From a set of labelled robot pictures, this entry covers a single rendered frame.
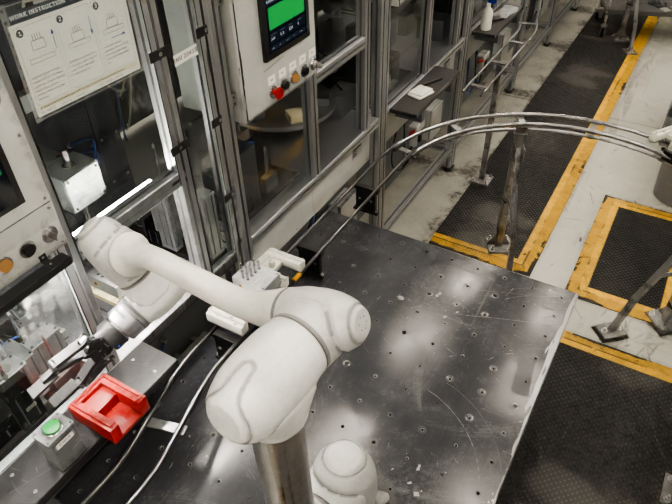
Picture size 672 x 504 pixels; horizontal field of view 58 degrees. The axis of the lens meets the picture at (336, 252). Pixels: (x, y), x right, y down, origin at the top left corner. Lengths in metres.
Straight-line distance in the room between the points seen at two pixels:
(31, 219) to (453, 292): 1.45
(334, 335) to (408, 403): 0.94
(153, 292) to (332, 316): 0.58
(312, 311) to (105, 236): 0.56
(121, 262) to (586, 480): 2.00
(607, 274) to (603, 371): 0.69
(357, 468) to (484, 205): 2.61
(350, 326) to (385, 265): 1.35
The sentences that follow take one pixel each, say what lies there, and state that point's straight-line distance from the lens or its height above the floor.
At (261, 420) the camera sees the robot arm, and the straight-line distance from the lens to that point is 0.98.
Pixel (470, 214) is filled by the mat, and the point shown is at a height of 0.01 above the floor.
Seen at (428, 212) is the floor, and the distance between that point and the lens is 3.80.
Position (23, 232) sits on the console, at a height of 1.46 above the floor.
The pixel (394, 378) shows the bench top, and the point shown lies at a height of 0.68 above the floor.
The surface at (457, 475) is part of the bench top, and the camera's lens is 1.85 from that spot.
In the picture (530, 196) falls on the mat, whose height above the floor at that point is 0.01.
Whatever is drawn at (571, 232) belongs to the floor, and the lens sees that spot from 3.83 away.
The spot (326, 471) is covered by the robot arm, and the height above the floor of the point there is 0.95.
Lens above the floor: 2.28
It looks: 41 degrees down
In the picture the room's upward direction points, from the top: 2 degrees counter-clockwise
